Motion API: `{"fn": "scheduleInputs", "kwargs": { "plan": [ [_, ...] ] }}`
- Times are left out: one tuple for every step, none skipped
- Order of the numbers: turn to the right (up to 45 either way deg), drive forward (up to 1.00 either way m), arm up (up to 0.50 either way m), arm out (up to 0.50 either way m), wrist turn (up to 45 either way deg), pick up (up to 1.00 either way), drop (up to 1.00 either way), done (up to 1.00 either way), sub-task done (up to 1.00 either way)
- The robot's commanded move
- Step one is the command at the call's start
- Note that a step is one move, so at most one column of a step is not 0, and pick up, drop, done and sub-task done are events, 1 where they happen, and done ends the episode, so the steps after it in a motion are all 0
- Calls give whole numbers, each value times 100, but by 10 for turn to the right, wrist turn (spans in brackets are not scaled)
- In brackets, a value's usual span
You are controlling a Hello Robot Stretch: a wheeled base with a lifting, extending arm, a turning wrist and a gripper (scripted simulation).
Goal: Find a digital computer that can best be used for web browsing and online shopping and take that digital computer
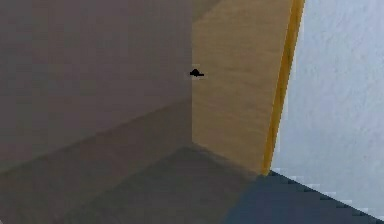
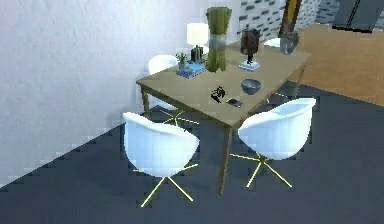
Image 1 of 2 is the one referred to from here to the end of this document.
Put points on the light wooden room door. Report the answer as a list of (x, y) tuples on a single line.
[(233, 93)]

